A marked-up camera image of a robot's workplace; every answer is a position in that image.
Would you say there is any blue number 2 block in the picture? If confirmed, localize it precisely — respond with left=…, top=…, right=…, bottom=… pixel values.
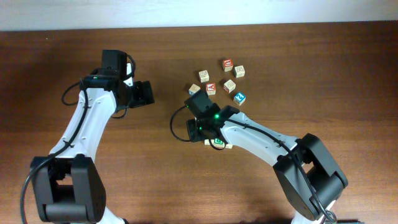
left=233, top=92, right=246, bottom=106

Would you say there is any plain wooden block upper left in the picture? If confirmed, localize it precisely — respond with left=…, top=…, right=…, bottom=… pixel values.
left=198, top=70, right=210, bottom=83

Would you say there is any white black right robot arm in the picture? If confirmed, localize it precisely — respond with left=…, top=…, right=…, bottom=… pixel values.
left=185, top=90, right=348, bottom=223

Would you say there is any wooden block blue side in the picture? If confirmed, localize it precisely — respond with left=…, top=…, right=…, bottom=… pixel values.
left=188, top=84, right=200, bottom=96

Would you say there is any green letter B block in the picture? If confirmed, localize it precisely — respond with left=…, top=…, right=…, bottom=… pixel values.
left=211, top=138, right=225, bottom=149

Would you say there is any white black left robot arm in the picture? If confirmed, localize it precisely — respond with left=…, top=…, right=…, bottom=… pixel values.
left=20, top=50, right=154, bottom=223

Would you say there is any plain wooden block top right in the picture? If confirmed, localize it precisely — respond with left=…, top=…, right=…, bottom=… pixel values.
left=234, top=65, right=245, bottom=78

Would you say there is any wooden block red side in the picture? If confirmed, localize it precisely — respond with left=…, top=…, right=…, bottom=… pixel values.
left=223, top=80, right=236, bottom=93

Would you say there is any red letter U block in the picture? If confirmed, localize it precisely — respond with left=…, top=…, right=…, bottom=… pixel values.
left=222, top=59, right=234, bottom=72

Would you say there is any red letter A block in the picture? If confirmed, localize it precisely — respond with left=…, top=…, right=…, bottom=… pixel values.
left=206, top=83, right=216, bottom=95

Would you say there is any plain wooden block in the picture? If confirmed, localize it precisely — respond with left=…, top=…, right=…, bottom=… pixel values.
left=198, top=70, right=210, bottom=83
left=234, top=65, right=245, bottom=78

